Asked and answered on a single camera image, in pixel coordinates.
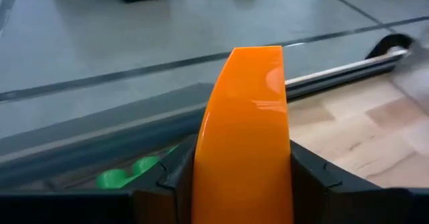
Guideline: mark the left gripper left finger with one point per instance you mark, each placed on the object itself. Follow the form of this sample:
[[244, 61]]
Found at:
[[167, 183]]

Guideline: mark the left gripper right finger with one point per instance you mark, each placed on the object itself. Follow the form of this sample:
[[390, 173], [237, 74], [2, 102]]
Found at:
[[318, 190]]

